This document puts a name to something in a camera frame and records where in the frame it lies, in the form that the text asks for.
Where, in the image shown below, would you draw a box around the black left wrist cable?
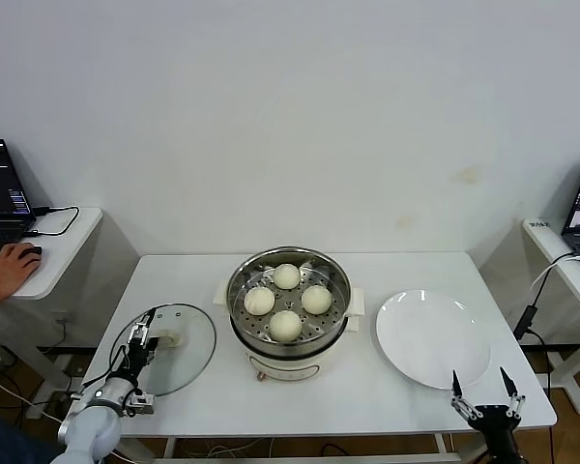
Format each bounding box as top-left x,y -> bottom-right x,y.
79,345 -> 130,391

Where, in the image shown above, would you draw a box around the white laptop cable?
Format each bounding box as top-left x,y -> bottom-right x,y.
531,251 -> 580,296

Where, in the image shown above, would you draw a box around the black power adapter cable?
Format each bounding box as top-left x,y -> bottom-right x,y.
511,289 -> 545,340

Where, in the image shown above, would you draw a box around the person leg blue jeans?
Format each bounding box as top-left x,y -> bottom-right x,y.
0,405 -> 64,464

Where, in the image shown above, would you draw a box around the stainless steel steamer pot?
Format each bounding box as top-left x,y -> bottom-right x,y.
212,285 -> 366,385

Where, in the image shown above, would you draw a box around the white side table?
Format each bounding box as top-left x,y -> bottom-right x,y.
478,217 -> 580,417
0,207 -> 141,388

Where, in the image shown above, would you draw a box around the white power strip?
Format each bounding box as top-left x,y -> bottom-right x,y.
24,404 -> 67,426

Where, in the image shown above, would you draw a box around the round white plate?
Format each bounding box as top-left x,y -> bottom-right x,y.
374,289 -> 492,391

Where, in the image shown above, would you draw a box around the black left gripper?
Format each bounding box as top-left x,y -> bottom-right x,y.
125,306 -> 160,383

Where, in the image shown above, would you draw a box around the black laptop cable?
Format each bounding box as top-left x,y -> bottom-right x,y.
21,205 -> 81,238

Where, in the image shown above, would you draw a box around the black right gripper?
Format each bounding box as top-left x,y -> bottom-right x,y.
449,365 -> 528,464

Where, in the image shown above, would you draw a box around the glass lid cream handle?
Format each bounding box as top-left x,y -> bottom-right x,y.
110,303 -> 218,398

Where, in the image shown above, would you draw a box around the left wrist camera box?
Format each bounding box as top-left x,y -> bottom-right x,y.
125,391 -> 156,416

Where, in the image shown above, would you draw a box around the white steamed baozi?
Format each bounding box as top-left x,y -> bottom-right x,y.
244,286 -> 276,317
301,284 -> 334,314
269,310 -> 303,341
274,263 -> 301,290

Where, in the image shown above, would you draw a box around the bare person hand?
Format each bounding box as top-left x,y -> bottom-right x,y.
0,243 -> 44,301

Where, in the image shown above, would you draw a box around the perforated steel steamer basket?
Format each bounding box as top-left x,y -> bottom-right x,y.
224,246 -> 353,348

